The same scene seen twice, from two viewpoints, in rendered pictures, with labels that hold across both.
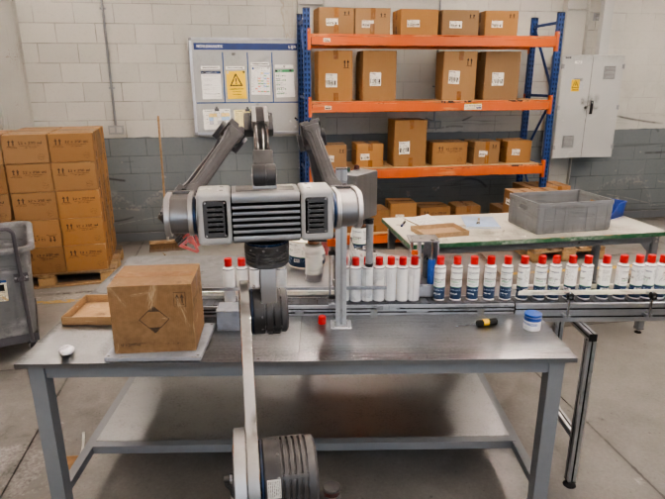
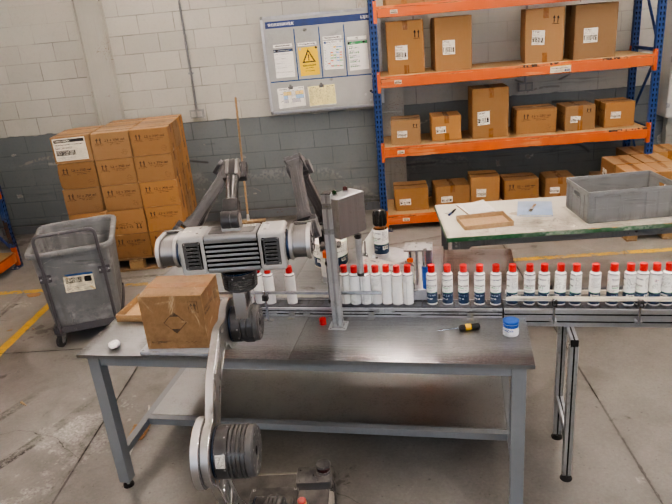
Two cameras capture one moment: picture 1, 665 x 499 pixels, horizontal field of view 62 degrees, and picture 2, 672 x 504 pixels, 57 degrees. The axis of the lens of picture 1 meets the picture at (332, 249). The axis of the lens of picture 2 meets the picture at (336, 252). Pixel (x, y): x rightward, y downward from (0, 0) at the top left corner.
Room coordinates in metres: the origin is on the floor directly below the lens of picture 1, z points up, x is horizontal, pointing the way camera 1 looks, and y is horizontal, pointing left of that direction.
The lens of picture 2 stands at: (-0.43, -0.68, 2.24)
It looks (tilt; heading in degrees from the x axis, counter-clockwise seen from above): 21 degrees down; 13
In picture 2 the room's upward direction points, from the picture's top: 5 degrees counter-clockwise
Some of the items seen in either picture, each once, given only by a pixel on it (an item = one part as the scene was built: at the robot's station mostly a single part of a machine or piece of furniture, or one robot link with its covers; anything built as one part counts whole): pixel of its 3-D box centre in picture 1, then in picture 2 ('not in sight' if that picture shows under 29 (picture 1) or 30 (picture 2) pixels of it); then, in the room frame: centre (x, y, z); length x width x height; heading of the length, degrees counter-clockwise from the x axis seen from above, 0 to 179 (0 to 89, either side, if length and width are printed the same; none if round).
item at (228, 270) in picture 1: (229, 280); not in sight; (2.31, 0.46, 0.98); 0.05 x 0.05 x 0.20
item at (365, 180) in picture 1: (356, 194); (344, 213); (2.24, -0.10, 1.38); 0.17 x 0.10 x 0.19; 146
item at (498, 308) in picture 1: (330, 306); (334, 307); (2.32, 0.01, 0.85); 1.65 x 0.11 x 0.05; 91
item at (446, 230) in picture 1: (439, 230); (484, 220); (3.76, -0.75, 0.82); 0.34 x 0.24 x 0.03; 105
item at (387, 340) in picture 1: (303, 297); (319, 297); (2.51, 0.14, 0.82); 2.10 x 1.31 x 0.02; 91
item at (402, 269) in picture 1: (402, 278); (397, 284); (2.32, -0.31, 0.98); 0.05 x 0.05 x 0.20
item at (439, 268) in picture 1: (439, 278); (431, 284); (2.33, -0.48, 0.98); 0.05 x 0.05 x 0.20
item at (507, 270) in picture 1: (506, 277); (495, 284); (2.34, -0.78, 0.98); 0.05 x 0.05 x 0.20
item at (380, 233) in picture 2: (360, 232); (380, 233); (2.92, -0.15, 1.04); 0.09 x 0.09 x 0.29
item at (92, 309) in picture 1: (108, 309); (153, 307); (2.30, 1.01, 0.85); 0.30 x 0.26 x 0.04; 91
